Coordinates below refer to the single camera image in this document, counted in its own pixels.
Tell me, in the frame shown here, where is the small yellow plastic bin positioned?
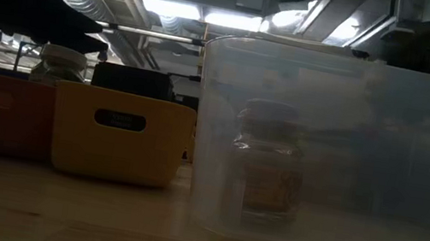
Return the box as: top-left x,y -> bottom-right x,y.
42,78 -> 201,192

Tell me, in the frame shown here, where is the small cork-lid glass jar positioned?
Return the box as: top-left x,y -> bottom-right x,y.
219,94 -> 316,228

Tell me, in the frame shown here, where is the clear plastic bin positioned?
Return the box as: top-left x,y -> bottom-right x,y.
175,28 -> 430,241

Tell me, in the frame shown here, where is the long ceiling light bar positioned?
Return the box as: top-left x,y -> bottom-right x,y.
95,20 -> 208,47

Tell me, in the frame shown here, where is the rectangular silver duct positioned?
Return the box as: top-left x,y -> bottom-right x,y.
261,0 -> 403,57

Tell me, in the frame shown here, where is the white-lid spice jar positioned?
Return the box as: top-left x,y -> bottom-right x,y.
28,40 -> 91,91

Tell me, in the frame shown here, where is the ceiling light panel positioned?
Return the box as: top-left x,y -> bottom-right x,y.
203,8 -> 263,33
136,0 -> 204,22

